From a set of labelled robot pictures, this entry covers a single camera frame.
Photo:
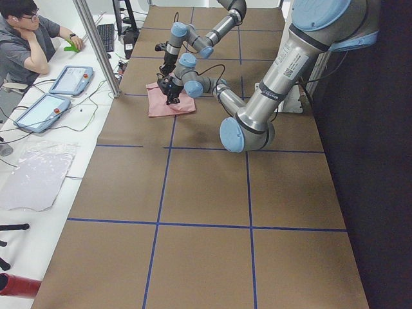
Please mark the near blue teach pendant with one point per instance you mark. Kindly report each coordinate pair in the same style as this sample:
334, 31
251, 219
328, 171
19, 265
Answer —
42, 114

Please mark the seated person in grey shirt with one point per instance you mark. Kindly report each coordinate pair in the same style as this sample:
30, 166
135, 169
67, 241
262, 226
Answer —
26, 42

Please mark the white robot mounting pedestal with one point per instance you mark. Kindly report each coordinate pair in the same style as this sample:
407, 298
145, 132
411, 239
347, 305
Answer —
280, 103

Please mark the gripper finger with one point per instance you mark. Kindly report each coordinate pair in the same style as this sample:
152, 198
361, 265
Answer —
173, 101
166, 69

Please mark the clear plastic bag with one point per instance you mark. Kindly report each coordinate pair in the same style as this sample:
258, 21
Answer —
36, 181

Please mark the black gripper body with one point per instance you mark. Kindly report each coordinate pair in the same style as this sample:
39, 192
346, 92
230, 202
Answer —
167, 61
174, 91

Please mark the blue teach pendant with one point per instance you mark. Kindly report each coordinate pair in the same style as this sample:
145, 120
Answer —
72, 80
42, 114

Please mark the black tripod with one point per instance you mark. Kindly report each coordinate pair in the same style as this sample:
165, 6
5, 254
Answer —
4, 228

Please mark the far blue teach pendant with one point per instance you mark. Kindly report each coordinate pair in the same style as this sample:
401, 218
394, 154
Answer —
72, 80

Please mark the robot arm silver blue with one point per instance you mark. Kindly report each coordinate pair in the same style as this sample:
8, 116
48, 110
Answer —
203, 45
317, 27

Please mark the pink Snoopy t-shirt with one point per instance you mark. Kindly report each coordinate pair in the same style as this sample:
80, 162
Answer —
158, 103

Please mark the black keyboard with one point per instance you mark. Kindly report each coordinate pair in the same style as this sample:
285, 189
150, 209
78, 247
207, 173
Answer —
107, 34

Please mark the aluminium frame post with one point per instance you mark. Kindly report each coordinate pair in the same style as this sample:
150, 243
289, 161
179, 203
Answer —
98, 47

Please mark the red cylinder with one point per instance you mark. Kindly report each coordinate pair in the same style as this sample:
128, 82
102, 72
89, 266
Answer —
17, 286

